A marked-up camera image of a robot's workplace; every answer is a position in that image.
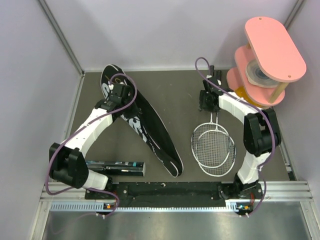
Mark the black sport racket bag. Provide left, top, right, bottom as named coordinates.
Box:
left=100, top=64, right=184, bottom=178

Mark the white badminton racket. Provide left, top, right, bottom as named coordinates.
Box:
left=191, top=65, right=232, bottom=170
left=195, top=112, right=236, bottom=177

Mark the black shuttlecock tube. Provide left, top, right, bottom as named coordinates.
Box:
left=86, top=161, right=146, bottom=177

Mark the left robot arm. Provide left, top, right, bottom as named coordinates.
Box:
left=47, top=83, right=138, bottom=199

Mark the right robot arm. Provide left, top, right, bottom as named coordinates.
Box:
left=202, top=78, right=282, bottom=198

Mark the yellow dotted plate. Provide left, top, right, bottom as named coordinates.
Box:
left=234, top=86, right=259, bottom=107

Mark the tape roll on shelf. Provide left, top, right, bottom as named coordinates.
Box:
left=245, top=59, right=278, bottom=89

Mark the pink three-tier shelf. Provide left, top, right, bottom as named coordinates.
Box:
left=226, top=16, right=307, bottom=109

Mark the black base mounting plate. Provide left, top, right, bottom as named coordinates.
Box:
left=84, top=181, right=263, bottom=208

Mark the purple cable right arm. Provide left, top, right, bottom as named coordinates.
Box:
left=194, top=57, right=277, bottom=218

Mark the aluminium frame rail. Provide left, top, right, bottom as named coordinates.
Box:
left=40, top=181, right=313, bottom=214

